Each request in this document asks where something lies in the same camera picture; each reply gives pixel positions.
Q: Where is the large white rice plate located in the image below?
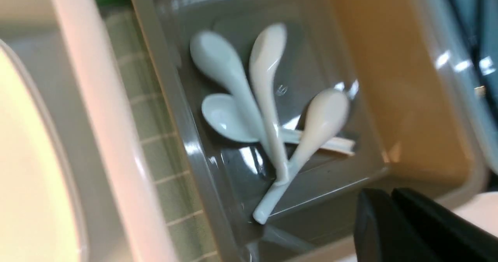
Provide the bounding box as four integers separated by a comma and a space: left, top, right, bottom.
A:
452, 192, 498, 237

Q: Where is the teal checkered tablecloth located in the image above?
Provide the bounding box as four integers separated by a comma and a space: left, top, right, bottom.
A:
103, 8, 221, 262

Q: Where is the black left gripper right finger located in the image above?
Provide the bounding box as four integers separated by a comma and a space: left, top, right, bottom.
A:
392, 188, 498, 262

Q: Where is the brown plastic bin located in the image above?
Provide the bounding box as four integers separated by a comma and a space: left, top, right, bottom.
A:
132, 0, 497, 262

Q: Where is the blue-grey plastic bin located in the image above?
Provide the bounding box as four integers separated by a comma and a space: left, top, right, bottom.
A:
410, 0, 497, 174

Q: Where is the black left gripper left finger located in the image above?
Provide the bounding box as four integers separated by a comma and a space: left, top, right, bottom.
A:
353, 188, 440, 262

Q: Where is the white ceramic spoon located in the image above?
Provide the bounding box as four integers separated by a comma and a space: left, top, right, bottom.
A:
253, 88, 350, 225
249, 23, 289, 186
202, 93, 356, 156

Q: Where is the top white square plate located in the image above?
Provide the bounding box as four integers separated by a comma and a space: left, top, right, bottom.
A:
0, 41, 89, 262

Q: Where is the large white plastic tub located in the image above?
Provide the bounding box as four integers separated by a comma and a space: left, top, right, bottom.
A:
1, 0, 178, 262

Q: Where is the white ceramic spoon middle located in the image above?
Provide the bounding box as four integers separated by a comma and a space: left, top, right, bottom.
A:
202, 93, 356, 156

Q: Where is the white ceramic spoon right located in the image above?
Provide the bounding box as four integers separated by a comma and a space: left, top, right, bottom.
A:
253, 88, 350, 225

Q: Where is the white ceramic spoon upper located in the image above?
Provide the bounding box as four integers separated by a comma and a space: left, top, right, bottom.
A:
249, 23, 289, 186

